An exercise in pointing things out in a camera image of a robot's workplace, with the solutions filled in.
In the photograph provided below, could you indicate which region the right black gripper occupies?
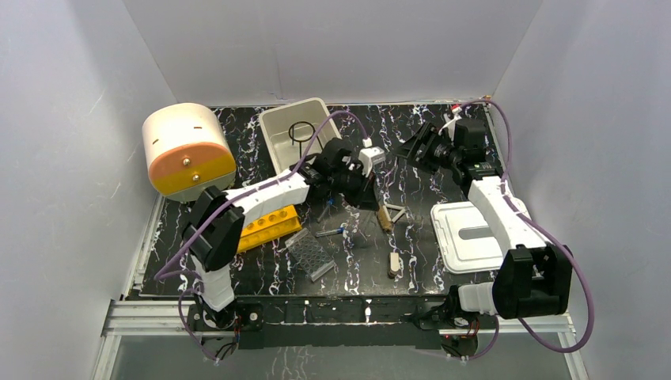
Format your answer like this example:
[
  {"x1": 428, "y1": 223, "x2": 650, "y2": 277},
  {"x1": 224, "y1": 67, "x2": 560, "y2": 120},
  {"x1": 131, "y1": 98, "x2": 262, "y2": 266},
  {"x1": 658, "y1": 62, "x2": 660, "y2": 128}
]
[{"x1": 390, "y1": 121, "x2": 461, "y2": 176}]

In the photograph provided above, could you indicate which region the black wire ring stand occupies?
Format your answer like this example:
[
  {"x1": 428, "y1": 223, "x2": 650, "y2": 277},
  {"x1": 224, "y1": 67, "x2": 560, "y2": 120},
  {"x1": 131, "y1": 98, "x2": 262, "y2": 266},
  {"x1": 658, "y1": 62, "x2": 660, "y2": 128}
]
[{"x1": 287, "y1": 120, "x2": 316, "y2": 157}]

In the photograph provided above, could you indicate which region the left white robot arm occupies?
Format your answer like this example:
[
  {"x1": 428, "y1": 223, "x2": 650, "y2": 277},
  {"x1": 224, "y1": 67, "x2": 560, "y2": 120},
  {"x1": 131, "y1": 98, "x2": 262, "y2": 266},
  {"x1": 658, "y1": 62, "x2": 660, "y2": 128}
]
[{"x1": 180, "y1": 138, "x2": 385, "y2": 329}]

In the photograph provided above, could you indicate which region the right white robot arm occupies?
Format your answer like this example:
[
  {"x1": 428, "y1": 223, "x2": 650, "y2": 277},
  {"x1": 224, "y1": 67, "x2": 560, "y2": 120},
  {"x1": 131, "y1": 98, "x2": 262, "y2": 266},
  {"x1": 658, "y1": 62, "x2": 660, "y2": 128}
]
[{"x1": 392, "y1": 119, "x2": 572, "y2": 329}]

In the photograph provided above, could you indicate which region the wooden test tube brush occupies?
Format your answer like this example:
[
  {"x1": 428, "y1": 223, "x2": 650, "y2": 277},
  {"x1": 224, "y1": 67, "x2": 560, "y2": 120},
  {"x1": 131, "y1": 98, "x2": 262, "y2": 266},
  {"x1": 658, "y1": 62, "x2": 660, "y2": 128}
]
[{"x1": 377, "y1": 205, "x2": 393, "y2": 234}]

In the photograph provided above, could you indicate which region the blue capped tube upper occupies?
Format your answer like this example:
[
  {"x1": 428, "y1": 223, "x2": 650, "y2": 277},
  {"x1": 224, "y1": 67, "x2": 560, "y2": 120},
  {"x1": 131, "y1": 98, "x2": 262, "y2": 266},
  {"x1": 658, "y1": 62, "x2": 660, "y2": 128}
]
[{"x1": 317, "y1": 198, "x2": 335, "y2": 223}]

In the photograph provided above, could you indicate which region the yellow test tube rack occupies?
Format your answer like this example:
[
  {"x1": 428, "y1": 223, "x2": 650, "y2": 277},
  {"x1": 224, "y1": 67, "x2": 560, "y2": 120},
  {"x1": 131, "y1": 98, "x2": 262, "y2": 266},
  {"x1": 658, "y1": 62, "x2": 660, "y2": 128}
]
[{"x1": 237, "y1": 205, "x2": 302, "y2": 253}]

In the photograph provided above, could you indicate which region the white tub lid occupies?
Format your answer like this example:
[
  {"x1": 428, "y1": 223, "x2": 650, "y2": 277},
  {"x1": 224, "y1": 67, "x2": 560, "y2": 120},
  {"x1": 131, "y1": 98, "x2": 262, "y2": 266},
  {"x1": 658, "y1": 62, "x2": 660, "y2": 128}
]
[{"x1": 430, "y1": 201, "x2": 504, "y2": 275}]

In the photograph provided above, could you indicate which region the beige plastic tub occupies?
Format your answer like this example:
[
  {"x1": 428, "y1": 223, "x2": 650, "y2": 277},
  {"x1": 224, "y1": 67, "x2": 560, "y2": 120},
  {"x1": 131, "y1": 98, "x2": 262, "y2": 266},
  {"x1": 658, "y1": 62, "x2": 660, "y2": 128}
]
[{"x1": 259, "y1": 97, "x2": 329, "y2": 174}]

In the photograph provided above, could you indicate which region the white orange cylindrical device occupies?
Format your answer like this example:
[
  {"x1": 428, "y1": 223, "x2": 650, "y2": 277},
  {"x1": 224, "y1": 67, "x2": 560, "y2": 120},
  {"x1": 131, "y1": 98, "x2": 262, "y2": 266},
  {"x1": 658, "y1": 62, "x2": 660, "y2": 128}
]
[{"x1": 142, "y1": 103, "x2": 237, "y2": 203}]

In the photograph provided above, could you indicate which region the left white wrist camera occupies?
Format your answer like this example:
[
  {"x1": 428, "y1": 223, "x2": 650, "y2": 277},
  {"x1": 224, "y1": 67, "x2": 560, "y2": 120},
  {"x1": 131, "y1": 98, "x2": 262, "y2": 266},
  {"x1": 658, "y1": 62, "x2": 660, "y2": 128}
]
[{"x1": 358, "y1": 138, "x2": 386, "y2": 176}]

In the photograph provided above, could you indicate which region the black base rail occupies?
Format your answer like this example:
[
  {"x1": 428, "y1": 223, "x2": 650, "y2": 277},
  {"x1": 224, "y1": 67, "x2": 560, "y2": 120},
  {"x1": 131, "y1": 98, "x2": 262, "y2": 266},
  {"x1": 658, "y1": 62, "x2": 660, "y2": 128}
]
[{"x1": 180, "y1": 294, "x2": 495, "y2": 355}]

